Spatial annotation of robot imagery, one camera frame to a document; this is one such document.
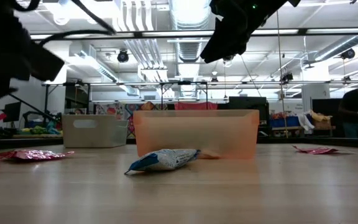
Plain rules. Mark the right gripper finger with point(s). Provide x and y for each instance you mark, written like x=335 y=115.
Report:
x=236 y=43
x=213 y=51

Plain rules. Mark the red candy pack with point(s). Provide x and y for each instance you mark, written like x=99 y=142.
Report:
x=317 y=151
x=33 y=154

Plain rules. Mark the blue white candy bar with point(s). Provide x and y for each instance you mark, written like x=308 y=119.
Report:
x=163 y=160

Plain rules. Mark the thin black slanted rod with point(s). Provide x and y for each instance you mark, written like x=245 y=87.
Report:
x=36 y=108

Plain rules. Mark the small black monitor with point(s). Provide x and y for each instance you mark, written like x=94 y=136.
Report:
x=13 y=111

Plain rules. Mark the red cloth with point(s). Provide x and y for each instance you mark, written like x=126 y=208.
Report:
x=196 y=106

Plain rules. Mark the large black monitor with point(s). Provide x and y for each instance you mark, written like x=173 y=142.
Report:
x=247 y=103

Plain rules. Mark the green yellow fabric pile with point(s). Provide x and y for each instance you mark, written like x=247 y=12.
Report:
x=39 y=130

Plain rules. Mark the black beam with light strips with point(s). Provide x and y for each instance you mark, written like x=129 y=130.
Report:
x=138 y=33

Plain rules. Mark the orange translucent plastic bin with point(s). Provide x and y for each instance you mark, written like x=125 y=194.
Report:
x=197 y=133

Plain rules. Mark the blue crate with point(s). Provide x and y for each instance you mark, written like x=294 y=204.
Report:
x=283 y=122

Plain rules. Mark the colourful patterned cloth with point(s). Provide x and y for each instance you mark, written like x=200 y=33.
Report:
x=117 y=111

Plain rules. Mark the clear grey plastic bin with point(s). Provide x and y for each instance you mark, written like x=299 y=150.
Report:
x=104 y=133

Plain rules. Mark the white cloth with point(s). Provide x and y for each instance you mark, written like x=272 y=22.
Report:
x=304 y=122

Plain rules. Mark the black cabinet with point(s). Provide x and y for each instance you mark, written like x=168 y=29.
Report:
x=325 y=107

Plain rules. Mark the person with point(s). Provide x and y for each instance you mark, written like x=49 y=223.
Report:
x=357 y=105

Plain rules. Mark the silver round ventilation duct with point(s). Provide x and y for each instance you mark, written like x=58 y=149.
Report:
x=190 y=49

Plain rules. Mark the black background rig frame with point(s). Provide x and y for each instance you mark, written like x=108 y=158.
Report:
x=185 y=82

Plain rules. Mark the black hanging camera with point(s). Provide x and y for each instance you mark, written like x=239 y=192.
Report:
x=287 y=77
x=123 y=56
x=348 y=53

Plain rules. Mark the white rectangular duct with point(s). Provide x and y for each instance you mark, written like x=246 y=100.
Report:
x=104 y=73

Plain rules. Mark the silver slanted duct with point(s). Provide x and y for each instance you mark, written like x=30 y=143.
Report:
x=337 y=49

